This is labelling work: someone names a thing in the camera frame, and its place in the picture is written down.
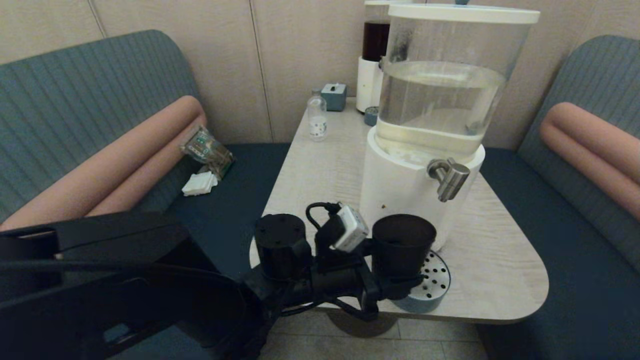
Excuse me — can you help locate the black plastic cup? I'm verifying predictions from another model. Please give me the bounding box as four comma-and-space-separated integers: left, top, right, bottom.
371, 213, 438, 281

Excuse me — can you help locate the clear water dispenser white base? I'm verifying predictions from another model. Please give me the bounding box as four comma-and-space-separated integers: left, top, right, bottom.
359, 0, 542, 253

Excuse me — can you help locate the round blue drip tray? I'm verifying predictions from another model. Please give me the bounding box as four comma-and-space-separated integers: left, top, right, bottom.
392, 249, 452, 315

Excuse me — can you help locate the small clear bottle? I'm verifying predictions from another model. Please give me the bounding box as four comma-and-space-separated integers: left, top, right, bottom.
307, 89, 328, 142

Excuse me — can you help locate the small blue box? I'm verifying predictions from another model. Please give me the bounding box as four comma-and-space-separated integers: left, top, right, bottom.
321, 83, 348, 113

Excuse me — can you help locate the dark drink dispenser white base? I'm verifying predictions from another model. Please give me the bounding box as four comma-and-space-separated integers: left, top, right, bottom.
356, 0, 415, 114

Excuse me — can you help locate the white napkin stack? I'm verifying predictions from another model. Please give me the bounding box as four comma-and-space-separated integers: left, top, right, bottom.
181, 171, 219, 197

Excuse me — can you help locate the teal bench seat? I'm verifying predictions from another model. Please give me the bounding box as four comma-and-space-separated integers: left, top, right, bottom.
0, 29, 292, 360
472, 35, 640, 360

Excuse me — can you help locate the green snack packet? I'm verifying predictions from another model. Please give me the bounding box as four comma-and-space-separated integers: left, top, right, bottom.
181, 125, 236, 181

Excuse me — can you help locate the pink bolster cushion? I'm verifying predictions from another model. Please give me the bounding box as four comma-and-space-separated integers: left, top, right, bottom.
539, 102, 640, 222
0, 96, 208, 232

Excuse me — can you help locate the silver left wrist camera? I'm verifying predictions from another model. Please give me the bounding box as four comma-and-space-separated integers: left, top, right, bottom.
327, 203, 370, 253

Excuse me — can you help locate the round table pedestal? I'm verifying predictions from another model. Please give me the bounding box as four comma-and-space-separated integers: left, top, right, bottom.
326, 311, 399, 339

